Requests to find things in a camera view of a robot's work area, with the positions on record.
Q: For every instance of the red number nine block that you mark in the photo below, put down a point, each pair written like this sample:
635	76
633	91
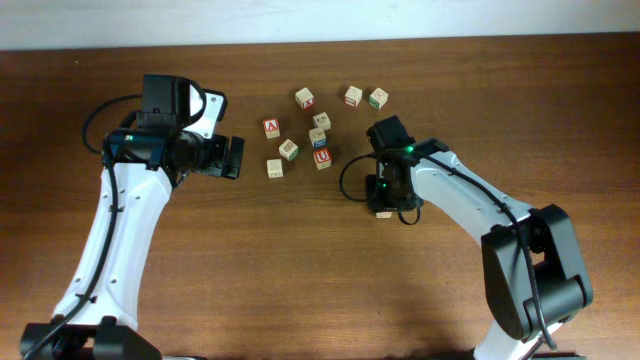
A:
384	215

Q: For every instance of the ice cream number four block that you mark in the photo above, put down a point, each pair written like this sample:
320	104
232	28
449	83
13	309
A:
318	138

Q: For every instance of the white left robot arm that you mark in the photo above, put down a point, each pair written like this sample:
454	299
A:
144	159

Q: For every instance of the green edged number five block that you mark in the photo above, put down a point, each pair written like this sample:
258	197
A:
275	168

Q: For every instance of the red edged picture block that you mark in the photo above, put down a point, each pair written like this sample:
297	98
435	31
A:
353	96

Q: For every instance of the blue edged wooden block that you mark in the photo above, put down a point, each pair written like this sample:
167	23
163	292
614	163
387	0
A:
322	121

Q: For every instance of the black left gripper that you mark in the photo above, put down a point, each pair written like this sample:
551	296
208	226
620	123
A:
215	164

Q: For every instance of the green edged picture block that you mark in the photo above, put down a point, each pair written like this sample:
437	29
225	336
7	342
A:
378	98

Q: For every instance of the red letter A block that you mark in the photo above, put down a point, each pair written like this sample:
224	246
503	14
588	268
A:
271	128

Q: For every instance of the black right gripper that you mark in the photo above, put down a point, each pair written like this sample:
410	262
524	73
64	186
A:
388	201

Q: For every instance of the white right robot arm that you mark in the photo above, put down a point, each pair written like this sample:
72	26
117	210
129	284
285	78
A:
535	276

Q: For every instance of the red letter U block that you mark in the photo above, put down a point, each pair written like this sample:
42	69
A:
322	158

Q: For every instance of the red letter K block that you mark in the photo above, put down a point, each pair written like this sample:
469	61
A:
304	98

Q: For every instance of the pineapple picture wooden block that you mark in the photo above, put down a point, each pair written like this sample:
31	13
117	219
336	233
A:
288	150

